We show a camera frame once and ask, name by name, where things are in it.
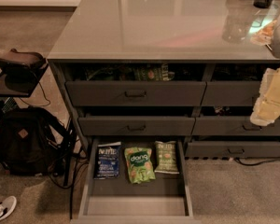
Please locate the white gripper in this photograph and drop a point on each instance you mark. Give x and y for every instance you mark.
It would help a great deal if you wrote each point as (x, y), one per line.
(267, 106)

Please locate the green Kettle jalapeno chip bag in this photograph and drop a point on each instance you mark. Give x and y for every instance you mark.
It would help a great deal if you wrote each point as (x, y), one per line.
(166, 157)

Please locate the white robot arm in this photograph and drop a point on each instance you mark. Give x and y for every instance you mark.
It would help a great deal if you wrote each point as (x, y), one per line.
(269, 36)

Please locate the top right drawer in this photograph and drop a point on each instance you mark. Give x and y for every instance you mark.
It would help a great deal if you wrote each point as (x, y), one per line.
(231, 93)

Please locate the middle right drawer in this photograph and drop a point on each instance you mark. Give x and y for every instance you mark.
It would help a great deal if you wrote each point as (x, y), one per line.
(233, 126)

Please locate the bottom right drawer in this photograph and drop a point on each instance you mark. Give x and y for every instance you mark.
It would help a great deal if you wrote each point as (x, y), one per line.
(232, 149)

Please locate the grey drawer cabinet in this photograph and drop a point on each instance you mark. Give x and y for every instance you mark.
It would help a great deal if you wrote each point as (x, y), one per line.
(200, 40)

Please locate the green chip bag in top drawer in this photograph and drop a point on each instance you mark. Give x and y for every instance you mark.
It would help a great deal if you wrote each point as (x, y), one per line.
(153, 72)

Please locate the open bottom left drawer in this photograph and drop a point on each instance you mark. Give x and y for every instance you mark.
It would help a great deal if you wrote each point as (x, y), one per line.
(164, 200)

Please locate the green Dang chip bag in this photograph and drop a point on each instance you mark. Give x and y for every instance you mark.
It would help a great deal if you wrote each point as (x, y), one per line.
(140, 168)

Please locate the blue Kettle chip bag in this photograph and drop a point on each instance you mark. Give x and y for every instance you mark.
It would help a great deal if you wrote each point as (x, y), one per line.
(107, 161)

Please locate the middle left drawer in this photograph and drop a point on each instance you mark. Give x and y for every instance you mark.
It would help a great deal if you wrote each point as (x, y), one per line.
(136, 125)

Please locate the top left drawer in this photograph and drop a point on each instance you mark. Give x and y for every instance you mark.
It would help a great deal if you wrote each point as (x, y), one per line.
(135, 93)

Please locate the black backpack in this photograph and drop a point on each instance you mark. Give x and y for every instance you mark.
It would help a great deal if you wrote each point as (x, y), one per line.
(27, 143)

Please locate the black device on side table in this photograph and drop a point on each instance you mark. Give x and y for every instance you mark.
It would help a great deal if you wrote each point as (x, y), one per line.
(16, 63)

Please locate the white sneaker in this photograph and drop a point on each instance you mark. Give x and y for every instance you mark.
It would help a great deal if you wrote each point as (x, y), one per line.
(7, 206)

